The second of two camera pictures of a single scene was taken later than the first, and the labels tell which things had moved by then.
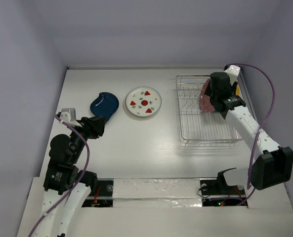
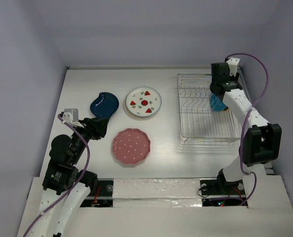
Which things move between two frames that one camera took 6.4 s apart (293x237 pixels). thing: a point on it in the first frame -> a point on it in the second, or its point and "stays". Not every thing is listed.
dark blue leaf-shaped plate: [105, 104] stays
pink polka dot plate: [205, 104] -> [131, 146]
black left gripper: [94, 125] stays
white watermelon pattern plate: [143, 101] stays
